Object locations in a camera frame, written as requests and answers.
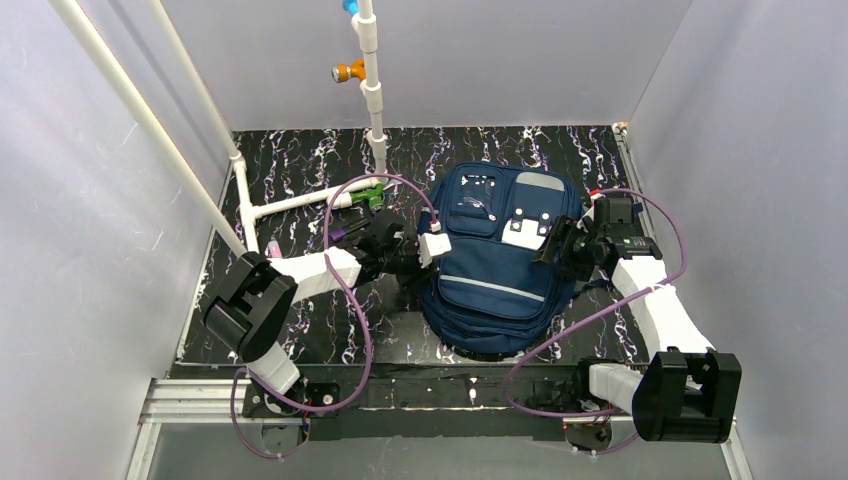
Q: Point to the pink marker pen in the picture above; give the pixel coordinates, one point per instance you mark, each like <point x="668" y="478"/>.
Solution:
<point x="273" y="249"/>

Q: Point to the green hose nozzle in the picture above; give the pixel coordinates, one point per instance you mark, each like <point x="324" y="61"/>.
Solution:
<point x="372" y="198"/>

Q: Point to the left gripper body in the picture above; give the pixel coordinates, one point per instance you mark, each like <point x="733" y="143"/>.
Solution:
<point x="411" y="252"/>

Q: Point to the blue pipe fitting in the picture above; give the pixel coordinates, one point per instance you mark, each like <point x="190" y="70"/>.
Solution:
<point x="350" y="6"/>

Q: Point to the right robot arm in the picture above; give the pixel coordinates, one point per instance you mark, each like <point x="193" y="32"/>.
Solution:
<point x="688" y="391"/>

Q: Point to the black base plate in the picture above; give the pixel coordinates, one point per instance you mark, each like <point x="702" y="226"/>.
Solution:
<point x="542" y="403"/>

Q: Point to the purple cylinder object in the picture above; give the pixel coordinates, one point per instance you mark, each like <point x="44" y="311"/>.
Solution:
<point x="339" y="234"/>

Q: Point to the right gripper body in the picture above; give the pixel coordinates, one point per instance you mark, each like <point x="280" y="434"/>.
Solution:
<point x="553" y="240"/>

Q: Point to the orange hose nozzle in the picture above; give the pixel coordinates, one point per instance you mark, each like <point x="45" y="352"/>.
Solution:
<point x="346" y="72"/>

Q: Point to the navy blue backpack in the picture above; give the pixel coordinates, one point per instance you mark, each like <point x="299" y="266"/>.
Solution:
<point x="488" y="298"/>

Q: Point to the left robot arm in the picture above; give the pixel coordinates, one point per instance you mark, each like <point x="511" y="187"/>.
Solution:
<point x="248" y="310"/>

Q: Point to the white PVC pipe frame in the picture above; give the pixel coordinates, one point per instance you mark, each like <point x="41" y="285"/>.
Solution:
<point x="239" y="98"/>

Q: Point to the silver wrench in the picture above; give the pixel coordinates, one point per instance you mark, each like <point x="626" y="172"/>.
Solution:
<point x="392" y="181"/>

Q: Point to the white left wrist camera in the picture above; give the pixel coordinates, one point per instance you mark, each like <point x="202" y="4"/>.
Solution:
<point x="432" y="246"/>

